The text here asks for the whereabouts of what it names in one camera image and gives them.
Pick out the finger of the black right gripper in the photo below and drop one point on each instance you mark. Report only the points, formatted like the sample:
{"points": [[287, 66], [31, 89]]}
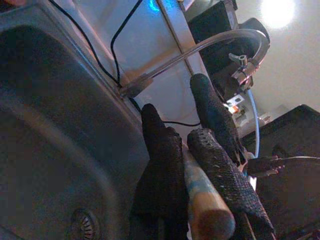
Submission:
{"points": [[212, 110]]}

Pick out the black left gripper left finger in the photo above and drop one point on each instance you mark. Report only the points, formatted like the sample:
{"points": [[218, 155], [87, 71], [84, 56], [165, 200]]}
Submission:
{"points": [[160, 162]]}

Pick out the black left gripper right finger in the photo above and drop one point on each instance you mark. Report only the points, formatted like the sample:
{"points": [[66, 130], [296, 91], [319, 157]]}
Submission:
{"points": [[225, 180]]}

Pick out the stainless steel kitchen sink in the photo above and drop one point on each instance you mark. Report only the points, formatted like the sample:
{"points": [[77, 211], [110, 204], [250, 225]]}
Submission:
{"points": [[62, 112]]}

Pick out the black box appliance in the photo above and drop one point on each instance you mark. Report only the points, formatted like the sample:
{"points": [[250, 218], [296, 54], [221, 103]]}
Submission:
{"points": [[212, 22]]}

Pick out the round sink drain strainer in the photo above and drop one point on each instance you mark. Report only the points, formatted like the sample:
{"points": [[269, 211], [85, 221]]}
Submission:
{"points": [[85, 223]]}

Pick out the round ceiling lamp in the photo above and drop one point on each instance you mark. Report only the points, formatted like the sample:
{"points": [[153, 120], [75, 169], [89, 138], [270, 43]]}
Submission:
{"points": [[277, 12]]}

